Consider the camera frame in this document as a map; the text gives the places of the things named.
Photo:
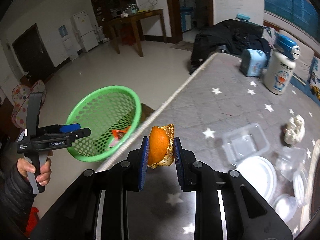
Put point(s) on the clear square plastic container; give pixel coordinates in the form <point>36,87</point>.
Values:
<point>289,160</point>

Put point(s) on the orange peel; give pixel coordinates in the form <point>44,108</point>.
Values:
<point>161,149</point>

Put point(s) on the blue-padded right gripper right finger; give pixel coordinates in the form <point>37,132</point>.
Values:
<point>227,206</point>

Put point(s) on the white refrigerator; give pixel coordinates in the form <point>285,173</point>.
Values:
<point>84,31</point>

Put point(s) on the white Doraemon water bottle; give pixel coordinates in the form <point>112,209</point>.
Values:
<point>281,65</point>

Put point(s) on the dark wooden table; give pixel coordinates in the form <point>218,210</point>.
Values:
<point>133,19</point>

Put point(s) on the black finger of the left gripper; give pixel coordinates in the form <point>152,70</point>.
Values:
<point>72,131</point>

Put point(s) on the green plastic mesh basket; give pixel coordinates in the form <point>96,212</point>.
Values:
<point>108,108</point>

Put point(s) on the induction cooker with steel rim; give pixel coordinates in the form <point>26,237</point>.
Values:
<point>306,210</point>

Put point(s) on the colourful polka dot play tent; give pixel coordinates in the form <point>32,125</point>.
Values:
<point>20,96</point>

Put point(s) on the grey star bed sheet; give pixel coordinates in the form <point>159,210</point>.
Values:
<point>202,107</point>

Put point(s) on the water dispenser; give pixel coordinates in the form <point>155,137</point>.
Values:
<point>67,43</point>

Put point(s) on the round clear plastic bowl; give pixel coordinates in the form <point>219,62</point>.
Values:
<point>285,206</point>

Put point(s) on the crumpled white tissue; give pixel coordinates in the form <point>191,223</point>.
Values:
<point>295,130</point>

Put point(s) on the clear rectangular plastic tray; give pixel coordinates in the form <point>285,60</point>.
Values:
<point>244,142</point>

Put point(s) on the dark clothes pile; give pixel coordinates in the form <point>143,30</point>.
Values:
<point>232,36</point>

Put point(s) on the black jacket forearm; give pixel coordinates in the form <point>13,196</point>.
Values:
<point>16,202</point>

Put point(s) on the round white plastic lid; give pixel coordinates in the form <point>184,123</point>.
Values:
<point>260,173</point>

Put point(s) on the person's left hand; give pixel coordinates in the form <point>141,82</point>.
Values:
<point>23,167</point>

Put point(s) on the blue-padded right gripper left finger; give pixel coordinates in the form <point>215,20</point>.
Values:
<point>95,204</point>

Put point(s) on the pink snack wrapper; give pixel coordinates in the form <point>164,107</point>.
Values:
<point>117,135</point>

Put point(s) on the red plastic stool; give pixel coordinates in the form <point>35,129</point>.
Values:
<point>32,221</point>

